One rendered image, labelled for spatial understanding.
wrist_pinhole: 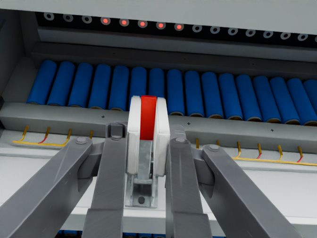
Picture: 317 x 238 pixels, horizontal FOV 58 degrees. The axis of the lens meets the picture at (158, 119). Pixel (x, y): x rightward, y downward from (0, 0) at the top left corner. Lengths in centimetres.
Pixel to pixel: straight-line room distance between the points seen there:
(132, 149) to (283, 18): 12
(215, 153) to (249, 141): 14
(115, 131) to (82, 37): 21
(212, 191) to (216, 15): 10
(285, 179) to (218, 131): 8
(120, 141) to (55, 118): 13
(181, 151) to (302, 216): 17
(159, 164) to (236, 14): 10
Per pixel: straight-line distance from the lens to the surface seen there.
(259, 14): 19
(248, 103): 32
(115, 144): 15
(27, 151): 29
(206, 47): 35
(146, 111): 22
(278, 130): 30
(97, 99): 30
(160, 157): 17
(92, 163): 16
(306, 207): 30
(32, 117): 29
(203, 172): 16
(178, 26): 34
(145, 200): 26
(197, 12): 18
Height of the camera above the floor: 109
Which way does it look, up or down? 31 degrees down
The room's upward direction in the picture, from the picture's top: 6 degrees clockwise
